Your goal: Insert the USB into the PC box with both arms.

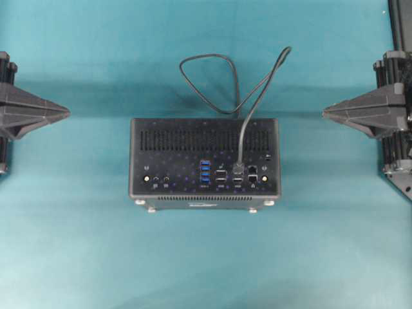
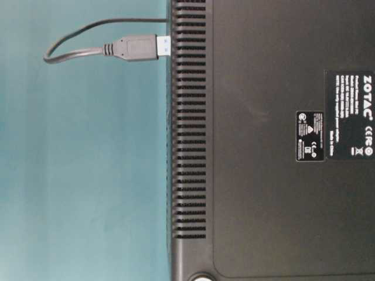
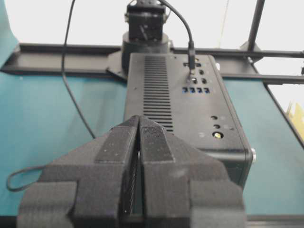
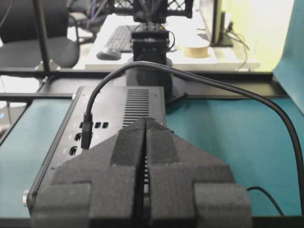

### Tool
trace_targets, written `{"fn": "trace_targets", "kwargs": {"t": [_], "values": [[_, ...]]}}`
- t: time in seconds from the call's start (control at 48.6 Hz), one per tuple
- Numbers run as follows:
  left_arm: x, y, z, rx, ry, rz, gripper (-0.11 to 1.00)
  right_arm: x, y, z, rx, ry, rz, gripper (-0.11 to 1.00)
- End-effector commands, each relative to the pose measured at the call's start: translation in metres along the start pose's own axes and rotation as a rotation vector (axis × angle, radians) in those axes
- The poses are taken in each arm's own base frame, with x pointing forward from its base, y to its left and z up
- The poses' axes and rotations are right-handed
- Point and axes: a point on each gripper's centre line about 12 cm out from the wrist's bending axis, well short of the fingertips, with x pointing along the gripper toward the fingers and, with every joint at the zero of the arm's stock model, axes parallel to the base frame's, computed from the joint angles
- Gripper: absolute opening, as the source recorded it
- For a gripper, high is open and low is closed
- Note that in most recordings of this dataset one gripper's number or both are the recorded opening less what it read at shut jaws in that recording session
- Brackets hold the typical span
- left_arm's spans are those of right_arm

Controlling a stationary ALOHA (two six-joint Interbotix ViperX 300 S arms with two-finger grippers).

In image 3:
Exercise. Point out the yellow object at edge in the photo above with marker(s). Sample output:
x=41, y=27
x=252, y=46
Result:
x=295, y=113

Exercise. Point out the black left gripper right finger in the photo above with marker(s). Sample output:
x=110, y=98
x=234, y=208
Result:
x=183, y=187

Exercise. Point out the black PC box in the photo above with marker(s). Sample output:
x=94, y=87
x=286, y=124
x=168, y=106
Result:
x=196, y=108

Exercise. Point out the black metal frame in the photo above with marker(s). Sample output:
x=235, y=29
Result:
x=105, y=61

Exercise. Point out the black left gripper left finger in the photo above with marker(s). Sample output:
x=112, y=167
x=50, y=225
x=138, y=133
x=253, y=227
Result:
x=92, y=186

